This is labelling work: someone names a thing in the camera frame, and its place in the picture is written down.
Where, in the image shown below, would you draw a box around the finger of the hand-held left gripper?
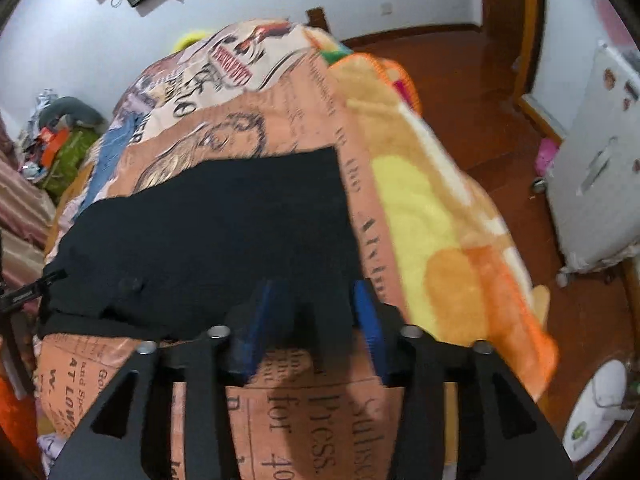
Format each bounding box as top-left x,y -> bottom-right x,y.
37,269 -> 68,295

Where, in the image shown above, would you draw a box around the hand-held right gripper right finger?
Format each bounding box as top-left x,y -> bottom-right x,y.
351,280 -> 578,480

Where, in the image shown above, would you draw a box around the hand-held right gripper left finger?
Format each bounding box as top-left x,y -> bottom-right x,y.
47,280 -> 297,480

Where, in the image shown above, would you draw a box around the black pants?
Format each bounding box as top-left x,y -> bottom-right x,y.
37,146 -> 368,356

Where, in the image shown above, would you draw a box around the striped cloth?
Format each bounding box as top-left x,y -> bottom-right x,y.
0,120 -> 57,281

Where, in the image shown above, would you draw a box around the tan wooden board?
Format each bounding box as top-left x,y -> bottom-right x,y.
46,162 -> 96,255

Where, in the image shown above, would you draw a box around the orange bag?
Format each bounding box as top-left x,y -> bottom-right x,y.
39,127 -> 70,167

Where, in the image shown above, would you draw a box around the orange yellow plush blanket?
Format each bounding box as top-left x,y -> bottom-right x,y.
320,52 -> 558,401

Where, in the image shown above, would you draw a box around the printed bed blanket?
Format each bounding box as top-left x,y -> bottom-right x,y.
35,19 -> 416,480

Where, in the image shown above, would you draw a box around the white fan base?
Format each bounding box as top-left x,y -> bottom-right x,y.
562,360 -> 635,462

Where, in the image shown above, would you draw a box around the pink plastic item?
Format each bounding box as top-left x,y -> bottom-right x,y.
534,137 -> 559,174

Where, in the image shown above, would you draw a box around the yellow-green plush toy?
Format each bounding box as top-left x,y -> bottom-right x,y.
171,30 -> 215,54

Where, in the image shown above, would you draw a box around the white cabinet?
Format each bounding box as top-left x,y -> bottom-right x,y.
544,42 -> 640,275

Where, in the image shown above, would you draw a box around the brown wooden door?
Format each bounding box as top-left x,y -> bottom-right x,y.
477,0 -> 566,141

